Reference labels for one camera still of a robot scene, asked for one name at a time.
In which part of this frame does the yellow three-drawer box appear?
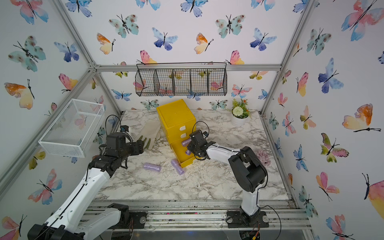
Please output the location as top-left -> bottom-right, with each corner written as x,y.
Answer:
157,100 -> 196,168

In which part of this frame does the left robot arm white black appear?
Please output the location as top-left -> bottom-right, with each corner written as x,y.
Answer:
27,137 -> 144,240

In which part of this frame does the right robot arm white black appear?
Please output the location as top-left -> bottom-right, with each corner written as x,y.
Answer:
187,130 -> 268,221

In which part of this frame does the beige green work glove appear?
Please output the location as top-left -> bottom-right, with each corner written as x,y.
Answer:
136,120 -> 161,150

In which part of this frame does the purple roll angled centre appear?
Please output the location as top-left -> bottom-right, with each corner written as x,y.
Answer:
171,159 -> 185,175

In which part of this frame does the white pot with green plant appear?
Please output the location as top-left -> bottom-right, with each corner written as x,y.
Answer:
231,99 -> 250,127

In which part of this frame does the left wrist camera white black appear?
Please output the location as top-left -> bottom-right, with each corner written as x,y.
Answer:
120,125 -> 129,133

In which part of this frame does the white mesh wall basket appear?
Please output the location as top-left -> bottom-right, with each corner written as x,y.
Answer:
38,99 -> 105,158

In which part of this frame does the black wire wall basket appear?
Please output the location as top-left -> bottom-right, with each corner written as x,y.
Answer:
134,62 -> 228,98

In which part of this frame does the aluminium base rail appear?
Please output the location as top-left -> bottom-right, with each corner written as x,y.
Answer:
58,199 -> 314,240

